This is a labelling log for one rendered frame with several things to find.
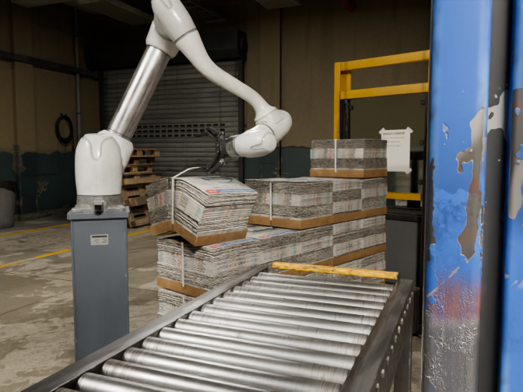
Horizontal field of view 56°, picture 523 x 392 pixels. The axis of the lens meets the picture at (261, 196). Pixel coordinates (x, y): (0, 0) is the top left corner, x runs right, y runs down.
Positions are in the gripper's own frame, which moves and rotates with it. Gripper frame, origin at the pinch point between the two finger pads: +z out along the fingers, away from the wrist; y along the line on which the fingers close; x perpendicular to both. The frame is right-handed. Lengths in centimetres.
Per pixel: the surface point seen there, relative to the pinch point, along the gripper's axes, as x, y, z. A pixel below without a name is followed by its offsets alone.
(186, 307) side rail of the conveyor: -61, 47, -61
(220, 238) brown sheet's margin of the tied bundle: -1.3, 37.4, -11.8
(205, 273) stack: -10, 51, -11
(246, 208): 10.4, 25.9, -16.3
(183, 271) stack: -10, 51, 3
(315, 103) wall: 601, -130, 361
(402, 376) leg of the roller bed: 1, 79, -90
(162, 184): -13.4, 13.5, 9.7
